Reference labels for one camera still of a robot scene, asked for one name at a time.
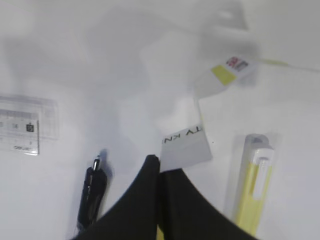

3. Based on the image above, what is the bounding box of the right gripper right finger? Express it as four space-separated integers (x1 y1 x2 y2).
159 169 255 240

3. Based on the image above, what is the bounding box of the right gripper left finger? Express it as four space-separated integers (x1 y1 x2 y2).
74 155 160 240

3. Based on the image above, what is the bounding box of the yellow white waste paper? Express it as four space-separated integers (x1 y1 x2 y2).
159 55 259 173

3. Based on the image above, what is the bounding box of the yellow utility knife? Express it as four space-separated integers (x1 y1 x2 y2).
223 133 275 236

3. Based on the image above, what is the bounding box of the black pen lower right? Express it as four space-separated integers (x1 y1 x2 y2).
77 149 108 232

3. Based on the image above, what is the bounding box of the clear plastic ruler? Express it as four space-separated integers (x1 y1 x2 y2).
0 95 59 156

